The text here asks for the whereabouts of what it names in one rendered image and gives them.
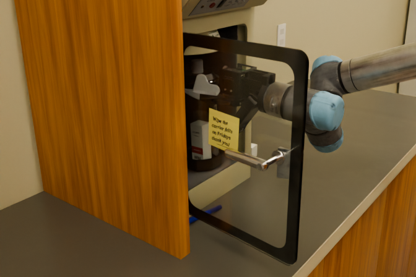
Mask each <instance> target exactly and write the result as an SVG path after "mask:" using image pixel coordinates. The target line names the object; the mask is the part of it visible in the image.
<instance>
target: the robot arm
mask: <svg viewBox="0 0 416 277"><path fill-rule="evenodd" d="M413 79H416V41H415V42H413V43H408V44H405V45H401V46H397V47H394V48H390V49H385V50H382V51H378V52H375V53H371V54H367V55H364V56H360V57H357V58H353V59H349V60H346V61H342V59H341V58H339V57H337V56H333V55H330V56H327V55H324V56H320V57H319V58H317V59H316V60H315V61H314V62H313V65H312V70H311V74H310V88H308V94H307V104H306V124H305V133H306V135H307V137H308V140H309V142H310V144H312V145H313V146H314V148H315V149H317V151H320V152H323V153H330V152H333V151H335V150H337V149H338V148H339V147H340V146H341V145H342V142H343V140H344V135H343V130H342V128H341V121H342V118H343V116H344V105H345V104H344V101H343V99H342V95H344V94H348V93H354V92H359V91H362V90H367V89H371V88H376V87H382V86H385V85H390V84H394V83H399V82H404V81H408V80H413Z"/></svg>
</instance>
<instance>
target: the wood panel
mask: <svg viewBox="0 0 416 277"><path fill-rule="evenodd" d="M14 2H15V9H16V14H17V22H18V26H19V34H20V42H21V47H22V54H23V59H24V66H25V74H26V78H27V86H28V94H29V98H30V106H31V110H32V118H33V126H34V131H35V138H36V143H37V150H38V158H39V162H40V170H41V178H42V183H43V190H44V191H45V192H47V193H49V194H51V195H53V196H55V197H57V198H59V199H61V200H63V201H65V202H67V203H69V204H71V205H73V206H75V207H77V208H79V209H81V210H83V211H85V212H87V213H89V214H91V215H93V216H95V217H97V218H99V219H101V220H103V221H105V222H107V223H109V224H111V225H113V226H115V227H117V228H119V229H121V230H123V231H125V232H127V233H129V234H131V235H133V236H135V237H137V238H139V239H141V240H143V241H145V242H147V243H149V244H151V245H153V246H155V247H157V248H159V249H161V250H163V251H165V252H166V253H168V254H170V255H172V256H174V257H176V258H178V259H180V260H181V259H182V258H184V257H185V256H187V255H188V254H189V253H190V240H189V203H188V167H187V149H186V113H185V94H184V57H183V22H182V3H181V0H14Z"/></svg>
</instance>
